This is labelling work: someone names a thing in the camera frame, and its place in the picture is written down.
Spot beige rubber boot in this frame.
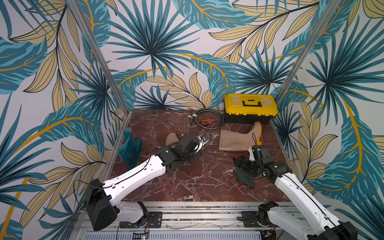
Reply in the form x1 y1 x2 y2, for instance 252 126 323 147
219 122 262 152
166 133 179 147

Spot teal rubber boot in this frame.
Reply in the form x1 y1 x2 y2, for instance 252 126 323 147
117 128 144 171

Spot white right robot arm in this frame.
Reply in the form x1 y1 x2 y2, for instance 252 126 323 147
249 145 358 240

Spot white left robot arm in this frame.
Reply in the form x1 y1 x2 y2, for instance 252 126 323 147
84 133 209 231

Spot yellow and black toolbox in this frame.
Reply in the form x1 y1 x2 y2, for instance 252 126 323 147
223 94 278 125

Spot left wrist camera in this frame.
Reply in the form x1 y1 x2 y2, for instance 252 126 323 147
195 134 210 153

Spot red handled pliers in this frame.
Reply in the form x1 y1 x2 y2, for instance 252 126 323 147
200 119 216 126

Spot coiled black cable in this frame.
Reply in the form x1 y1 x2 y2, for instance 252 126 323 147
187 107 225 131

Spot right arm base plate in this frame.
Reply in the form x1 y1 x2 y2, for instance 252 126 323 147
237 211 279 229

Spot left aluminium corner post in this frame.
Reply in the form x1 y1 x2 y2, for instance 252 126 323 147
65 0 130 114

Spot aluminium corner post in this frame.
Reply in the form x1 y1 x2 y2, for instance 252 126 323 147
273 0 343 104
65 0 130 114

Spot aluminium mounting rail frame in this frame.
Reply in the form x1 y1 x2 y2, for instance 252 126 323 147
68 200 334 240

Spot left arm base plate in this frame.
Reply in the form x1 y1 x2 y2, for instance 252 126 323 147
119 212 163 230

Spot right aluminium corner post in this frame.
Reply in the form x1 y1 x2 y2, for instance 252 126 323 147
273 0 343 104

